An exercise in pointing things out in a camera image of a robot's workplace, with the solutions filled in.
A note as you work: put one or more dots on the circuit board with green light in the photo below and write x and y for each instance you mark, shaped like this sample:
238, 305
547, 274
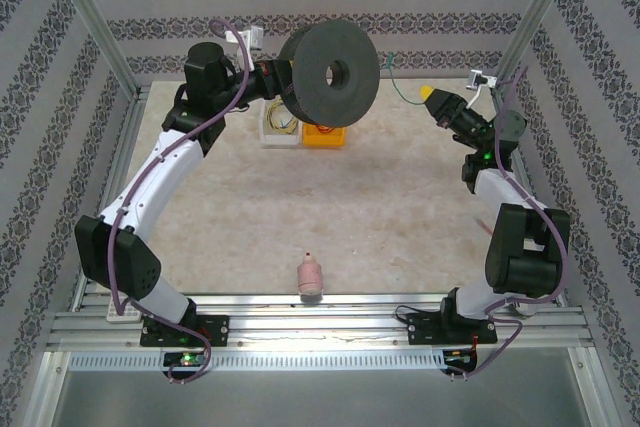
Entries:
187, 359

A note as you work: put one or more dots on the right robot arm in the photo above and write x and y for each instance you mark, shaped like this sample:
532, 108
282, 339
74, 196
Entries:
515, 247

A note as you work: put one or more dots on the white plastic bin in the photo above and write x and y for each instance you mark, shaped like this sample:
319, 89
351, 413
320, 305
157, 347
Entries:
280, 141

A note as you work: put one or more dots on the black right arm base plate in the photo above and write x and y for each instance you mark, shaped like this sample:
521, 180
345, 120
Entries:
425, 332

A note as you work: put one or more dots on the small pink bottle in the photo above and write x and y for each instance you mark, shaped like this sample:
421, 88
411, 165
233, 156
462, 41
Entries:
310, 274

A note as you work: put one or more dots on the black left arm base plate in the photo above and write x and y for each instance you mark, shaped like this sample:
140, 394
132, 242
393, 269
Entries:
215, 329

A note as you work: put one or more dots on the aluminium frame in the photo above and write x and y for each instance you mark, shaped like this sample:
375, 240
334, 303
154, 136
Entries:
350, 322

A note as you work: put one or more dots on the small circuit board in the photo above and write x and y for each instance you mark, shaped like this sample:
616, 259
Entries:
460, 357

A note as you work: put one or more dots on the white perforated block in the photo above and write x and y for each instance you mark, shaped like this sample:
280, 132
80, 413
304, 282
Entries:
122, 314

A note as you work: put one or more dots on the yellow plastic bin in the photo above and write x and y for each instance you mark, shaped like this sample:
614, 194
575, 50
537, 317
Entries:
325, 139

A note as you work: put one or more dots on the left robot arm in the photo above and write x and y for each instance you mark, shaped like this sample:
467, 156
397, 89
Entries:
165, 187

